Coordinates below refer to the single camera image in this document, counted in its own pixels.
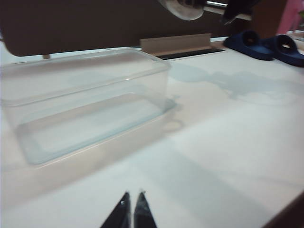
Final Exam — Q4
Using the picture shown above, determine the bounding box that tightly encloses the beige desk cable flap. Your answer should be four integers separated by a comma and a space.
140, 33, 212, 57

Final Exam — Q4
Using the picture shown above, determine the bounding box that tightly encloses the transparent rectangular plastic box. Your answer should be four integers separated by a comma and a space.
0, 47, 178, 167

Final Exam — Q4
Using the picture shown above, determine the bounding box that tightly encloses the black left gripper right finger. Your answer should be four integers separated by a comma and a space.
133, 189, 158, 228

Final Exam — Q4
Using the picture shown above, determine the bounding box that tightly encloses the round beige disc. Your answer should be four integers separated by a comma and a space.
158, 0, 205, 21

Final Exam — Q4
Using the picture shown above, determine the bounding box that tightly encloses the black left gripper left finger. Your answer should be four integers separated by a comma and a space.
99, 190, 132, 228

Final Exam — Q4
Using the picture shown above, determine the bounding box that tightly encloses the brown wooden board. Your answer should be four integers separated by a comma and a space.
251, 0, 286, 38

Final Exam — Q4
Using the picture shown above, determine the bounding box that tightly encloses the pink cloth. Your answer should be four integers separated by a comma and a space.
277, 0, 304, 35

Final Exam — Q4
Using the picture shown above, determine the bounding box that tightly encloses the dark blue slipper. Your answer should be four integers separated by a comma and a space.
223, 29, 274, 61
261, 34, 304, 67

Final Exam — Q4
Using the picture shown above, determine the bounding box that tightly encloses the dark brown divider panel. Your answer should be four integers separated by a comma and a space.
0, 0, 229, 57

